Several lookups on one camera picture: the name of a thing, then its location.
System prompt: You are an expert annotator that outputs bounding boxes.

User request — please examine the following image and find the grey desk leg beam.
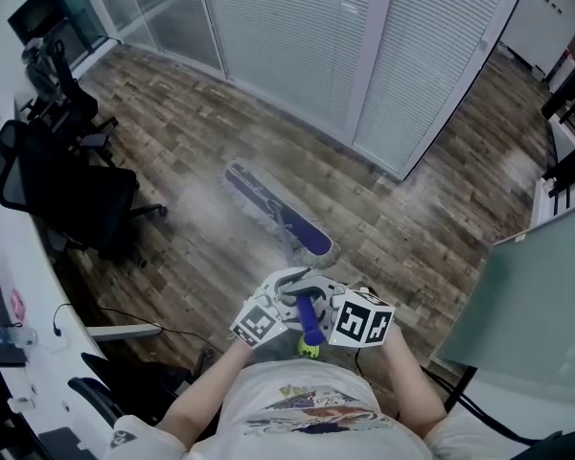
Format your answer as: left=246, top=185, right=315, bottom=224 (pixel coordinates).
left=84, top=322, right=165, bottom=343

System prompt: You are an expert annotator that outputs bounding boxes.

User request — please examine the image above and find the person's right forearm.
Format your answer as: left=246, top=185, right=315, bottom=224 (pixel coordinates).
left=379, top=324, right=450, bottom=439

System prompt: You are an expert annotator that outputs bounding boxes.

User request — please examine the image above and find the black chair with armrest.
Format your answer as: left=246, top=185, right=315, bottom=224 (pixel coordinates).
left=66, top=346, right=215, bottom=431

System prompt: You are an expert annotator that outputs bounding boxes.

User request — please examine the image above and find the pink desk object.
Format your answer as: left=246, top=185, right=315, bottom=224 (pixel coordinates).
left=9, top=289, right=27, bottom=324

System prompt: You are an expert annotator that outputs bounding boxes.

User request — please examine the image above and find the black mesh office chair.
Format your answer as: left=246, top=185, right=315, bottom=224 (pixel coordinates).
left=0, top=118, right=170, bottom=268

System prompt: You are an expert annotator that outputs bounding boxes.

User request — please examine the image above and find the wide white venetian blind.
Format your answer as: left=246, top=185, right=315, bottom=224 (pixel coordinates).
left=197, top=0, right=376, bottom=139

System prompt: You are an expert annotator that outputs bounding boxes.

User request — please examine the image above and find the grey jacket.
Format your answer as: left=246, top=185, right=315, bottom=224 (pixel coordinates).
left=21, top=37, right=62, bottom=101

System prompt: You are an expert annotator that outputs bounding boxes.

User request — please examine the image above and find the clear plastic bottle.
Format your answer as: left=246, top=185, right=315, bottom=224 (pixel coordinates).
left=0, top=325, right=38, bottom=351

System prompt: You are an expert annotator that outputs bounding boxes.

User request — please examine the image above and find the neon yellow shoe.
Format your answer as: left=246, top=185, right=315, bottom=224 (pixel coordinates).
left=296, top=336, right=322, bottom=359

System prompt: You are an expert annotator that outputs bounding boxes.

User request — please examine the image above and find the black flat device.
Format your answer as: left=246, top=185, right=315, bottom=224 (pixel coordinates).
left=36, top=426, right=98, bottom=460

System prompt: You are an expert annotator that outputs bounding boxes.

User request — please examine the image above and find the tall black office chair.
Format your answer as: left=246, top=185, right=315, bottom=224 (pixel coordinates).
left=21, top=37, right=120, bottom=165

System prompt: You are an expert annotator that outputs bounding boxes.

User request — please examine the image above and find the dark glass door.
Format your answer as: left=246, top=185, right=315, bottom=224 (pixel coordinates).
left=6, top=0, right=110, bottom=68

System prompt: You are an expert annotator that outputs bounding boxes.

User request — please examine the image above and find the black earphone cable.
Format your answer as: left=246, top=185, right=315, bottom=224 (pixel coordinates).
left=51, top=301, right=80, bottom=338

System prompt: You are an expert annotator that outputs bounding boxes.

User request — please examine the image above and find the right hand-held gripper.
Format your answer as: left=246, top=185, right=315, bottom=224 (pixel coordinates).
left=287, top=274, right=396, bottom=350

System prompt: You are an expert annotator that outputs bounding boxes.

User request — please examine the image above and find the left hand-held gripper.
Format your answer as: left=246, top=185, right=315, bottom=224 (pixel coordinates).
left=228, top=265, right=314, bottom=353

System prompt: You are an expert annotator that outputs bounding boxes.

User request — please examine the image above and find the person in white t-shirt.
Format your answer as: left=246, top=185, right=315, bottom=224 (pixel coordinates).
left=106, top=356, right=526, bottom=460

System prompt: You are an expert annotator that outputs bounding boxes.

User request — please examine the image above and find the blue handled mop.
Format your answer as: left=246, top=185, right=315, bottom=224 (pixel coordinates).
left=214, top=159, right=343, bottom=348

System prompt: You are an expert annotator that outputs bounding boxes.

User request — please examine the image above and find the frosted glass board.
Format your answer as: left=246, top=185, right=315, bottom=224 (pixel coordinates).
left=432, top=202, right=575, bottom=398

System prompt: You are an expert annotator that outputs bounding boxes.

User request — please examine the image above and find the black table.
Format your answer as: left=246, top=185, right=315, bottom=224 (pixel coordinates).
left=540, top=37, right=575, bottom=125

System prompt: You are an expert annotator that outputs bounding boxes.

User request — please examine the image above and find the person's left forearm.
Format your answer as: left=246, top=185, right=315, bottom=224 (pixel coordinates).
left=156, top=338, right=252, bottom=451

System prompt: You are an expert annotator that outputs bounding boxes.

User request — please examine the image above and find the narrow white venetian blind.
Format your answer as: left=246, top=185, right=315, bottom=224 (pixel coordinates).
left=353, top=0, right=505, bottom=177

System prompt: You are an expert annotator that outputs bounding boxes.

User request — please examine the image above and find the black slatted rack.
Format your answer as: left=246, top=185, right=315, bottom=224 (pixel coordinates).
left=540, top=130, right=575, bottom=211

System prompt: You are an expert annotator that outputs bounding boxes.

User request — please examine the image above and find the thick black cable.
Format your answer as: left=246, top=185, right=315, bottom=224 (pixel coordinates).
left=425, top=365, right=564, bottom=448

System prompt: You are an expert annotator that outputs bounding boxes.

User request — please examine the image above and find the long white desk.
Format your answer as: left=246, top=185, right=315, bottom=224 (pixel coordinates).
left=0, top=91, right=107, bottom=460

